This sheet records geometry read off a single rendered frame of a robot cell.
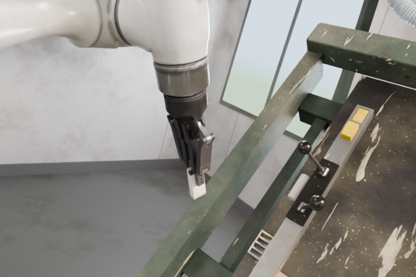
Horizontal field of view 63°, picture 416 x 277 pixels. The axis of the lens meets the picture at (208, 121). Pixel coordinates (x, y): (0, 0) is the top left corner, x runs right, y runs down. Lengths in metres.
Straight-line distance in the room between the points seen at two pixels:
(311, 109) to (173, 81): 0.76
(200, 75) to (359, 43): 0.78
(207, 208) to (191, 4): 0.64
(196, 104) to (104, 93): 3.11
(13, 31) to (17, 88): 2.98
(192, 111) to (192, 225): 0.50
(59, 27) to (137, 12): 0.12
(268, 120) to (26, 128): 2.76
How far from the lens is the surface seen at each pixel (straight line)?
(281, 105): 1.14
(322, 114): 1.21
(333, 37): 1.26
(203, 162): 0.62
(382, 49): 1.21
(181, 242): 1.00
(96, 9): 0.57
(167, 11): 0.50
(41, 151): 3.68
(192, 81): 0.54
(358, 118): 1.11
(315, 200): 0.84
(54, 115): 3.56
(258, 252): 0.96
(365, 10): 1.64
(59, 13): 0.56
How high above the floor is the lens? 1.70
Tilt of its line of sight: 13 degrees down
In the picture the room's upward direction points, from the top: 16 degrees clockwise
